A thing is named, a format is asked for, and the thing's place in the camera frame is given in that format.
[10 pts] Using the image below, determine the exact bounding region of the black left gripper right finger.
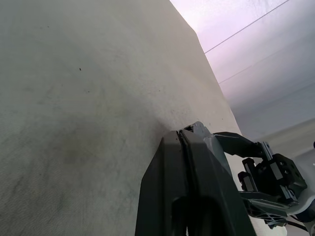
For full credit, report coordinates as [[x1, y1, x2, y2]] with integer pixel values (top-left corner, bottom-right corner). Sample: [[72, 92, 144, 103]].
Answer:
[[180, 129, 254, 236]]

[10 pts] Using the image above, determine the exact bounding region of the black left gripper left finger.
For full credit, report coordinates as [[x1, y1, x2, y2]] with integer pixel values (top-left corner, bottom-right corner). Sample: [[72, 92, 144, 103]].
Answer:
[[134, 129, 195, 236]]

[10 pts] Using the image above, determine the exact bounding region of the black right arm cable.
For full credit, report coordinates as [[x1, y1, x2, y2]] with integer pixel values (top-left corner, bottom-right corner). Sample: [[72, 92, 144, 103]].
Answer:
[[286, 220, 310, 232]]

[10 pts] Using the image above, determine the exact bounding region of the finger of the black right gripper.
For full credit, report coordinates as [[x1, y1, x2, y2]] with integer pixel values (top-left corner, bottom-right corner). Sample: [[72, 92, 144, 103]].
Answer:
[[213, 132, 269, 159], [240, 191, 299, 226]]

